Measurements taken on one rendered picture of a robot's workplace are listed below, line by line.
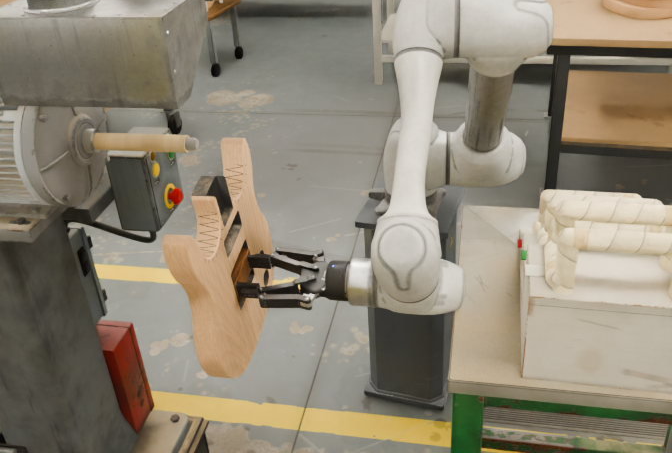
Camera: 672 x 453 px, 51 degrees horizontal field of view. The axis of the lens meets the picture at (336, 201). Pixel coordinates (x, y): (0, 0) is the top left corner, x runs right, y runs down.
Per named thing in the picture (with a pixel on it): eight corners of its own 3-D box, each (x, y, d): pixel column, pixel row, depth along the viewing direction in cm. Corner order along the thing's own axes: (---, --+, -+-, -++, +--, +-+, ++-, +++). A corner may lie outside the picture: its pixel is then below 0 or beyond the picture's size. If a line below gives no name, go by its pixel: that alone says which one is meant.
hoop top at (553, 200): (546, 214, 129) (548, 199, 127) (545, 205, 132) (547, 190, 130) (663, 220, 125) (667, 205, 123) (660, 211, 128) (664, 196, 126)
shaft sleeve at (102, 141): (93, 130, 131) (102, 134, 134) (92, 147, 131) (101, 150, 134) (184, 133, 128) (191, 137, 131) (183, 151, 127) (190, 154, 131)
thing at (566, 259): (552, 294, 109) (558, 243, 104) (551, 281, 112) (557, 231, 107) (574, 295, 108) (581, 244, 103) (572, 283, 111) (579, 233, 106)
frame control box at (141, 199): (62, 260, 169) (32, 164, 156) (104, 213, 187) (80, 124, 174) (157, 266, 164) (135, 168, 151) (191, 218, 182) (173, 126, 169)
